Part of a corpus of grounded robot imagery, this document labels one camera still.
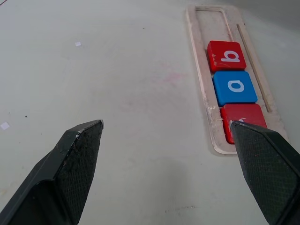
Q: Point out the pale wooden letter tray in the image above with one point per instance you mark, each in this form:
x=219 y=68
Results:
x=211 y=77

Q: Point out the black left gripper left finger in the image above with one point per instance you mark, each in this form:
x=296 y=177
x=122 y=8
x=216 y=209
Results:
x=58 y=178

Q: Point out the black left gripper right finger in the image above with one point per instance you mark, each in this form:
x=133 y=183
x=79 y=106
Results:
x=267 y=173

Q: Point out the blue letter o block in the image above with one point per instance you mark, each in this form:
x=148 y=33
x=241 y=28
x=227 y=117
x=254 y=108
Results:
x=234 y=87

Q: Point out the small white paper scrap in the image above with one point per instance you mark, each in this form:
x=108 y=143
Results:
x=5 y=125

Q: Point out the red letter b block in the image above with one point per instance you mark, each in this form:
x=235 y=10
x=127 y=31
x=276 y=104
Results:
x=226 y=56

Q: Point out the red letter r block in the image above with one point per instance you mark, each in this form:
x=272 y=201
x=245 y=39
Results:
x=243 y=114

